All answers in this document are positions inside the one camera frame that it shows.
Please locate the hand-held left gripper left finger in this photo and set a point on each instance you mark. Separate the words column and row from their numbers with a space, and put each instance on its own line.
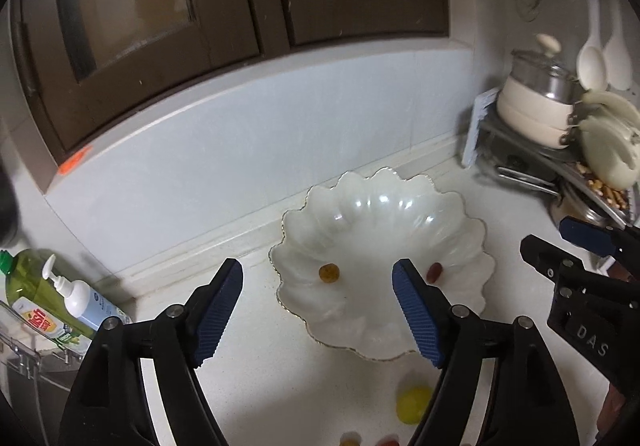
column 217, row 313

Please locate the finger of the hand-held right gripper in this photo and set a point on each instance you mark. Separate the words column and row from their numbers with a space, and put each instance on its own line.
column 587, row 236
column 537, row 253

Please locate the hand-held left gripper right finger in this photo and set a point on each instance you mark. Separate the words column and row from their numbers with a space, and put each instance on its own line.
column 417, row 316

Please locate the yellow-green citrus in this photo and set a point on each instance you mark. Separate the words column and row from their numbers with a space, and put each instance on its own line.
column 412, row 405

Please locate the white scalloped bowl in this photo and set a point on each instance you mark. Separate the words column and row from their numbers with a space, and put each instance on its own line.
column 370, row 226

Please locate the beaded wooden trivet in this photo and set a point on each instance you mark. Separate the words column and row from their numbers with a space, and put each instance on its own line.
column 607, row 191

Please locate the cream round kettle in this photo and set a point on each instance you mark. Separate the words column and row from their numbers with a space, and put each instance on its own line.
column 610, row 145

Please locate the yellow cherry tomato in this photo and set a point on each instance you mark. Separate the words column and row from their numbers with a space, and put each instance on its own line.
column 328, row 273

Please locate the small red cherry tomato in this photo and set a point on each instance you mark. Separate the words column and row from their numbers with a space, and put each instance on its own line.
column 387, row 441

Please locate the cream cooking pot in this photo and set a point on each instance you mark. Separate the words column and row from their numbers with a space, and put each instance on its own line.
column 530, row 118

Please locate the white pump bottle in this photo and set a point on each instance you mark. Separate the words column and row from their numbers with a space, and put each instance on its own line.
column 82, row 301

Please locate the grey white corner shelf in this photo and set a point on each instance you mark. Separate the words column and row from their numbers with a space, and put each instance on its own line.
column 480, row 125

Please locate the small orange cherry tomato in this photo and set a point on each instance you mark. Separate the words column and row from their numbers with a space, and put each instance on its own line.
column 350, row 440

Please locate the steel steamer pot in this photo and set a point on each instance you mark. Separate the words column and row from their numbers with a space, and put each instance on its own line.
column 550, row 85

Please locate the white rice spoon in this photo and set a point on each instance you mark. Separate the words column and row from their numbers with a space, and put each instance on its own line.
column 591, row 60
column 619, row 60

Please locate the glass lid cream knob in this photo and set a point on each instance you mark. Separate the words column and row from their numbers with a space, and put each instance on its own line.
column 542, row 58

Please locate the green dish soap bottle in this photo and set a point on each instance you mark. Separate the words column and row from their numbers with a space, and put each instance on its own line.
column 27, row 278

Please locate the orange sticker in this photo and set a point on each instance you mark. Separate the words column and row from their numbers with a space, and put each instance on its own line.
column 70, row 163

